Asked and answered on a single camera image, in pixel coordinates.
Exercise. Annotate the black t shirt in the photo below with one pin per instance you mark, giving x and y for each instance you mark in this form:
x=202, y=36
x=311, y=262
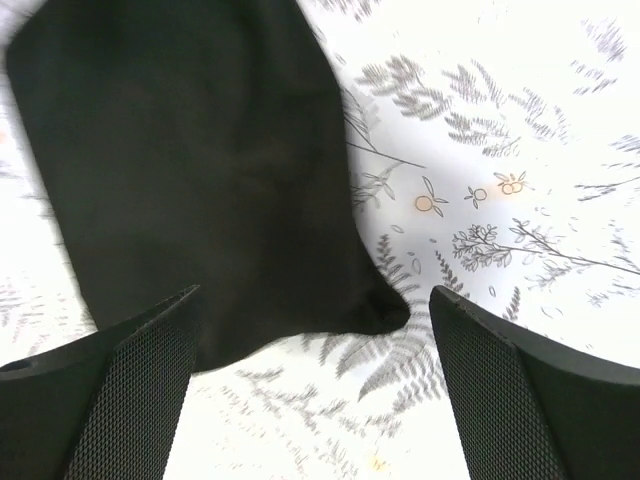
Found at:
x=199, y=143

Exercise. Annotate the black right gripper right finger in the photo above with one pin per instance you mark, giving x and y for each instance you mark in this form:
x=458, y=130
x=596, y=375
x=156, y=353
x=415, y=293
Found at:
x=529, y=408

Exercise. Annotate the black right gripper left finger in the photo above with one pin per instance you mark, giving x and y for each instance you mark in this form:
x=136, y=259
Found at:
x=105, y=406

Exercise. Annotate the floral patterned table mat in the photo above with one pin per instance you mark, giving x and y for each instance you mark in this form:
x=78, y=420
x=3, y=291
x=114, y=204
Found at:
x=493, y=150

